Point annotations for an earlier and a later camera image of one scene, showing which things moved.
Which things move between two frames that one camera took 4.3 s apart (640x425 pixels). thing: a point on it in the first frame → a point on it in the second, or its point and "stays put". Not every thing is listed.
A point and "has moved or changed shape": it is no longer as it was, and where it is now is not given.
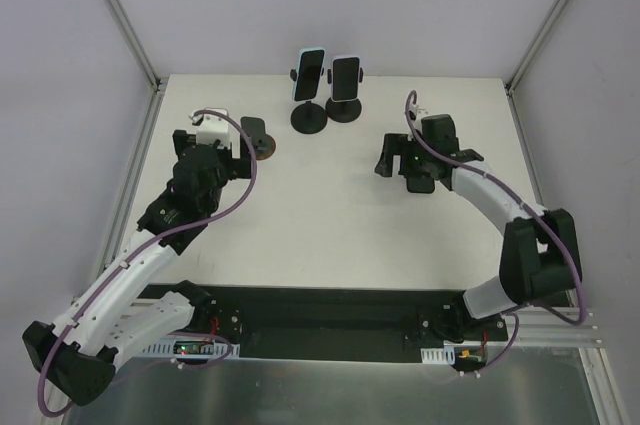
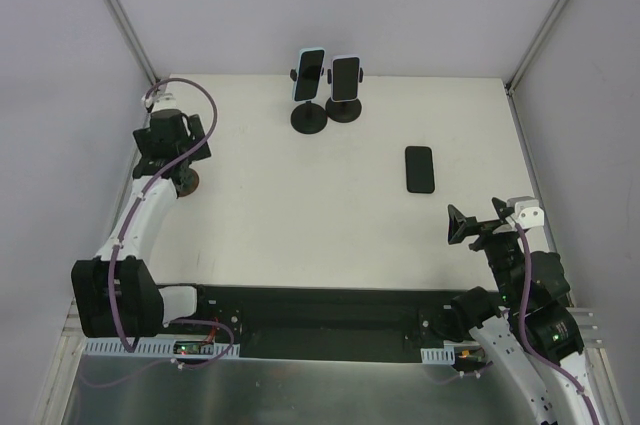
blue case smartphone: [309, 74] stays put
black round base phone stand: [309, 117] stays put
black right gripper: [395, 154] → [485, 230]
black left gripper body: [241, 165] → [143, 143]
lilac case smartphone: [345, 78] stays put
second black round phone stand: [344, 111] stays put
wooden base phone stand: [263, 143] has moved or changed shape
